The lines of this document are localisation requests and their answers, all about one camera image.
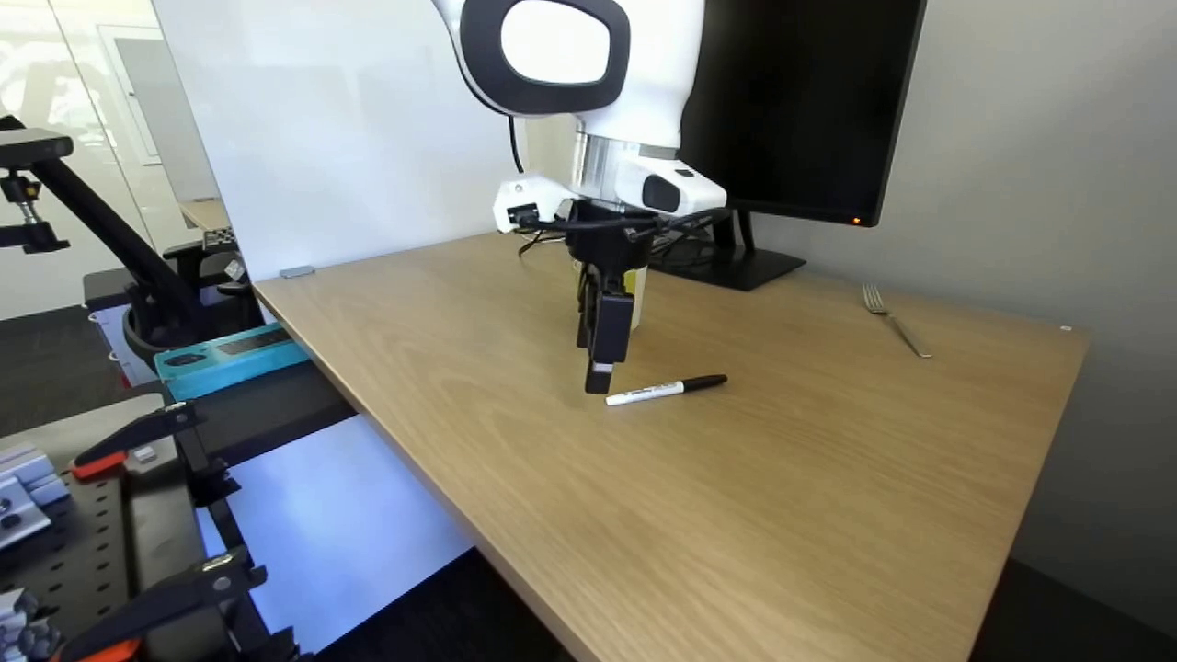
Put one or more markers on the black computer monitor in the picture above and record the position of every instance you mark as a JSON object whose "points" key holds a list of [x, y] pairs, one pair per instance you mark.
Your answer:
{"points": [[799, 104]]}

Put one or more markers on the white partition board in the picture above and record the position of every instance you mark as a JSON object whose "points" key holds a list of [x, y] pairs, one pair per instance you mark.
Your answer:
{"points": [[335, 131]]}

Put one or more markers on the silver fork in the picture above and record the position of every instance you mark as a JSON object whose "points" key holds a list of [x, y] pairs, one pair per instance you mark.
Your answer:
{"points": [[882, 309]]}

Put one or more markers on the teal plastic tray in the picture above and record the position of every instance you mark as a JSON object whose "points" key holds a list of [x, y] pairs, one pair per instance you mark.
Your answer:
{"points": [[202, 369]]}

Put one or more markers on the black orange bar clamp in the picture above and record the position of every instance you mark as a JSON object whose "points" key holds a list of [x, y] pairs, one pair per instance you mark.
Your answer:
{"points": [[142, 431]]}

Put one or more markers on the black camera tripod arm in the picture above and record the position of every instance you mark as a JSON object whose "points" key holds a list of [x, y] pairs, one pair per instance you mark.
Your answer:
{"points": [[175, 299]]}

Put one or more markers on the black perforated breadboard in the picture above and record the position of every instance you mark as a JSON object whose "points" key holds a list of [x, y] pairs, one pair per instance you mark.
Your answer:
{"points": [[75, 569]]}

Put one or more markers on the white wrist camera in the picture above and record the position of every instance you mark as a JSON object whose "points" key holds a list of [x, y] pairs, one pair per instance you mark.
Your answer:
{"points": [[615, 182]]}

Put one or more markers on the black monitor stand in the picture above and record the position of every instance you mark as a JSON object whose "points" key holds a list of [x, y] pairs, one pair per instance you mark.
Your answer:
{"points": [[724, 251]]}

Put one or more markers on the white marker pen black cap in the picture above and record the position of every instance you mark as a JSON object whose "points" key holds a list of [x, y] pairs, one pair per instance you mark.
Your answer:
{"points": [[664, 391]]}

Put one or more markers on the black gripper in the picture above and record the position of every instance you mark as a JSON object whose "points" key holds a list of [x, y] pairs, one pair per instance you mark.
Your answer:
{"points": [[605, 240]]}

